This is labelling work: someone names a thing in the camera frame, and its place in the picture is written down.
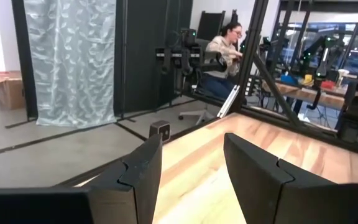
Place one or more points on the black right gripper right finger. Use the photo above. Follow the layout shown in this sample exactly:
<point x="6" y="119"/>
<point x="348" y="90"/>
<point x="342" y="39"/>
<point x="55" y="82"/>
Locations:
<point x="253" y="180"/>

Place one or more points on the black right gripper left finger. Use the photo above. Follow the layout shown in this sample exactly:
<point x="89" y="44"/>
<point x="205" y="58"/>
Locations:
<point x="135" y="186"/>

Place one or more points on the black background robot arm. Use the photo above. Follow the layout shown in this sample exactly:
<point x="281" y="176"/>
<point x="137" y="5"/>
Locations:
<point x="322" y="56"/>

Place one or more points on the silver aluminium bar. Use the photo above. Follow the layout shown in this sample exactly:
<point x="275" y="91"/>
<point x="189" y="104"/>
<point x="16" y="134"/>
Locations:
<point x="228" y="101"/>

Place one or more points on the wooden workbench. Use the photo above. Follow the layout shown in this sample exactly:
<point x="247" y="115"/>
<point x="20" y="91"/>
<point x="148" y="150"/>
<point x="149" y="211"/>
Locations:
<point x="306" y="93"/>

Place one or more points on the black partition panel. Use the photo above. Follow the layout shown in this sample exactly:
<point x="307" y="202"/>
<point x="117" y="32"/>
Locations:
<point x="148" y="62"/>

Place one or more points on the person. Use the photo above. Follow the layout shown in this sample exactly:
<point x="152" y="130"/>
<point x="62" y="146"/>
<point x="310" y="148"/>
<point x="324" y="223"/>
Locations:
<point x="222" y="56"/>

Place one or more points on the white leaf pattern curtain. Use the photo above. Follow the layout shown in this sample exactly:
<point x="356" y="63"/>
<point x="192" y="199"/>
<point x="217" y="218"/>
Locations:
<point x="73" y="62"/>

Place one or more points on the brown cardboard box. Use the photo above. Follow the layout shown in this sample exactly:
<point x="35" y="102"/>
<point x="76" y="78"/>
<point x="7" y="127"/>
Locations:
<point x="11" y="93"/>

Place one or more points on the black table-level camera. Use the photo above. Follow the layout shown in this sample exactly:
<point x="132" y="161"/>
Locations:
<point x="160" y="130"/>

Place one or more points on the black rig post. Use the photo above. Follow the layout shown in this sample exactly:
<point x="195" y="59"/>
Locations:
<point x="250" y="46"/>

